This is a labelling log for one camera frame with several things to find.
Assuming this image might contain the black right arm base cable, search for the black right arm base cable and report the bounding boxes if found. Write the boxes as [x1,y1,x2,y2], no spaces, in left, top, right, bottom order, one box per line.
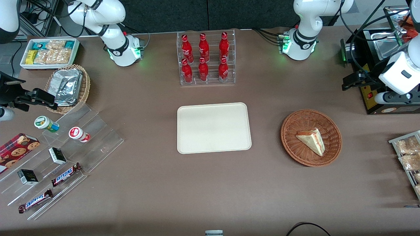
[122,22,151,50]

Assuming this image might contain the white rectangular snack bin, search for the white rectangular snack bin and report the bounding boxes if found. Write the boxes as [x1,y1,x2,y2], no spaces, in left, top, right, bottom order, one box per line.
[20,38,80,70]

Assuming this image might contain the brown Snickers bar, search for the brown Snickers bar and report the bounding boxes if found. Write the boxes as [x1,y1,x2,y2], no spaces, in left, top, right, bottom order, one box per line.
[18,189,53,214]
[51,163,82,187]

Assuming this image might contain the tan wicker basket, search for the tan wicker basket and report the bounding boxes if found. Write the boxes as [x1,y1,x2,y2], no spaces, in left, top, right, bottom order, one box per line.
[44,64,91,114]

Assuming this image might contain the black left arm hose cable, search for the black left arm hose cable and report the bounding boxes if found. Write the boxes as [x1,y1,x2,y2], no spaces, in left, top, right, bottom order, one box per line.
[339,0,410,86]

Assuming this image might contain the black hot food display case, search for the black hot food display case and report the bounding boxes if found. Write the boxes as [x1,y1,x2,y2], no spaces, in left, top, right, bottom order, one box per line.
[340,5,420,115]

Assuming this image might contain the red lid yoghurt cup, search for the red lid yoghurt cup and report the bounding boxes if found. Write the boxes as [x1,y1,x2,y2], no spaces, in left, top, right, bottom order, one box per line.
[69,127,91,143]

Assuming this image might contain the cream plastic tray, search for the cream plastic tray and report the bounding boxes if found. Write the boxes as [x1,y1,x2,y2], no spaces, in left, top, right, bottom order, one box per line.
[177,102,252,154]

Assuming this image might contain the aluminium frame shelf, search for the aluminium frame shelf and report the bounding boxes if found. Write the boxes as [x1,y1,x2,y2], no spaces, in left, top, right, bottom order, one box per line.
[19,0,61,37]

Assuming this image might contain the black curved cable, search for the black curved cable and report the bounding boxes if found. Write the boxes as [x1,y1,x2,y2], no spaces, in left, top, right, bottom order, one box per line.
[285,222,332,236]

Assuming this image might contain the steel food pan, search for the steel food pan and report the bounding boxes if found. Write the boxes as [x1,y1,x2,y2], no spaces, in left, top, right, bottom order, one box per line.
[367,30,409,61]

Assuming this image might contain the brown round wicker basket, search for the brown round wicker basket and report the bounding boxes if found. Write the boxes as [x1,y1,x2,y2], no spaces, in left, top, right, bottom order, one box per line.
[281,109,343,167]

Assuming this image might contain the small black white box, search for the small black white box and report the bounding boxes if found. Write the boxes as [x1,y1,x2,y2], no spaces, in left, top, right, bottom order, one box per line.
[17,169,39,186]
[49,147,67,165]

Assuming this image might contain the clear bag of crackers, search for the clear bag of crackers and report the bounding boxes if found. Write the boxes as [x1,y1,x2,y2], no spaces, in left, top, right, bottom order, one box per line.
[50,48,72,65]
[33,49,53,65]
[46,40,66,50]

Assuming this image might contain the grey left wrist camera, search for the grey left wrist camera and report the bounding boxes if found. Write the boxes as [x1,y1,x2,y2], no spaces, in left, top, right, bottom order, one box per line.
[374,92,420,105]

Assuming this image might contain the clear acrylic bottle rack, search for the clear acrylic bottle rack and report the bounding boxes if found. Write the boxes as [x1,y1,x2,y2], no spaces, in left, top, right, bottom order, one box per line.
[177,29,236,86]

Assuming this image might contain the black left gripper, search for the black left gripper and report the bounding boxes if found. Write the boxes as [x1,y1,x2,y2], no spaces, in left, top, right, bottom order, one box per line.
[342,59,390,91]

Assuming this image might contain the red food in case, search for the red food in case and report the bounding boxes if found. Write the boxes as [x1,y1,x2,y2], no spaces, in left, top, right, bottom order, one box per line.
[401,15,420,38]

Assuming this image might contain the black left arm base cables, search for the black left arm base cables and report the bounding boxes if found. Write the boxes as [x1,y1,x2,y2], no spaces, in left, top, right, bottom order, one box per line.
[252,28,283,46]

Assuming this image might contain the green lid yoghurt cup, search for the green lid yoghurt cup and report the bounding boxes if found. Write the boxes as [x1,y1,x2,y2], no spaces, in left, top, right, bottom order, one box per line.
[34,116,60,133]

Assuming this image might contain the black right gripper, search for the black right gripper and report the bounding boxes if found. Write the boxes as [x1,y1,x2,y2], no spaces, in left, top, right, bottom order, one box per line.
[0,71,58,112]

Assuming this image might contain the red cola bottle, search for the red cola bottle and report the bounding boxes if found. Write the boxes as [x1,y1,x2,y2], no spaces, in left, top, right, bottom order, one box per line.
[181,58,193,83]
[198,57,209,82]
[181,34,194,63]
[199,33,210,63]
[219,31,230,61]
[218,57,229,82]

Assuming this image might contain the clear acrylic stepped display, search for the clear acrylic stepped display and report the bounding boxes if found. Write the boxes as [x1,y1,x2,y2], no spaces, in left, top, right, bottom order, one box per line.
[0,104,124,221]

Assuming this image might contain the silver foil pack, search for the silver foil pack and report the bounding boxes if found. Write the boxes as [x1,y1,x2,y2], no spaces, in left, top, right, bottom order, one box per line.
[55,97,78,107]
[52,68,83,100]

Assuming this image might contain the grey wire rack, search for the grey wire rack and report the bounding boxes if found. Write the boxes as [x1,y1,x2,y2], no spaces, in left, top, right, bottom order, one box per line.
[388,130,420,200]

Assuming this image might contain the triangular sandwich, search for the triangular sandwich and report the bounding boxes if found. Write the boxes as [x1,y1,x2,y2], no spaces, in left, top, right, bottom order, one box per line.
[295,128,326,157]

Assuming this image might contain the red cookie box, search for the red cookie box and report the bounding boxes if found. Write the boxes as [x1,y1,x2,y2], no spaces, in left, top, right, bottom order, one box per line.
[0,133,40,174]

